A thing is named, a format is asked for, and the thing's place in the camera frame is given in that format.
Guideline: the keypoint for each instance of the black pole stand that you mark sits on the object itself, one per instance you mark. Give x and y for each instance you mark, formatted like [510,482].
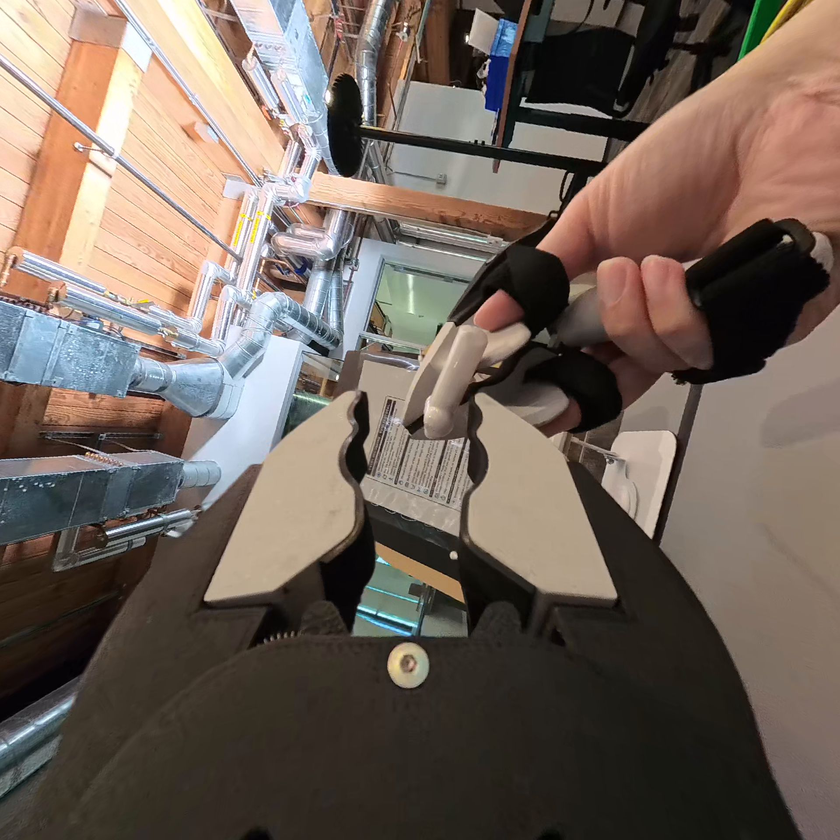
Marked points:
[346,124]

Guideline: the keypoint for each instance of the wooden framed sign board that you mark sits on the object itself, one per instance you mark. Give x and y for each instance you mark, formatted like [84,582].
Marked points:
[420,472]

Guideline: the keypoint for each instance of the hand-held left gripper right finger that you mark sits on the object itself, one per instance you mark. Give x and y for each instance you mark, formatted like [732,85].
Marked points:
[538,518]

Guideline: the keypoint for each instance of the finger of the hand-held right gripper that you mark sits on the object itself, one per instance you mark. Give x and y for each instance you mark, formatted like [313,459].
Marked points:
[446,367]
[541,403]

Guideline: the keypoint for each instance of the tapered silver duct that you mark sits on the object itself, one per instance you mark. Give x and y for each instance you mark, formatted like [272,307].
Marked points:
[79,492]

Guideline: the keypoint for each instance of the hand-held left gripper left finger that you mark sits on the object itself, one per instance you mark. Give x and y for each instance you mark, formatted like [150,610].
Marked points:
[289,512]

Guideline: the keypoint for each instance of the green plastic bin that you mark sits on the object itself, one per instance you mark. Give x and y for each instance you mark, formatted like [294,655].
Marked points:
[761,26]

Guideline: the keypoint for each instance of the person's right hand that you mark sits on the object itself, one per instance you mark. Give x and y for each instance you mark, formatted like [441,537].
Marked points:
[722,164]

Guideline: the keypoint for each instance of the blue storage box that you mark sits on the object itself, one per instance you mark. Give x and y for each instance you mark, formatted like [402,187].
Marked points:
[502,59]

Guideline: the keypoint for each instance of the cluster of silver ducts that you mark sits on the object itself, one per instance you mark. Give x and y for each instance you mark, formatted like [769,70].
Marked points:
[262,315]

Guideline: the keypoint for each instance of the corrugated round silver duct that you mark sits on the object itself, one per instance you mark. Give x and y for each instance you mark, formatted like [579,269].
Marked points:
[33,728]

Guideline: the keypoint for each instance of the wooden top table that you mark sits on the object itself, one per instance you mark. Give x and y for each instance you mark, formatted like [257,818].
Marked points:
[515,79]

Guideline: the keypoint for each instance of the metal pipe fitting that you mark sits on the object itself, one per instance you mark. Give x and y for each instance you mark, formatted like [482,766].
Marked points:
[131,531]

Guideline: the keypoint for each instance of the white paper roll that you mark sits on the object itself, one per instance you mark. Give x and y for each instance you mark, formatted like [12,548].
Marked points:
[484,29]

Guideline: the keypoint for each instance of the rectangular silver duct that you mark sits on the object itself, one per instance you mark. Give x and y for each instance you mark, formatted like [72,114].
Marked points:
[289,52]

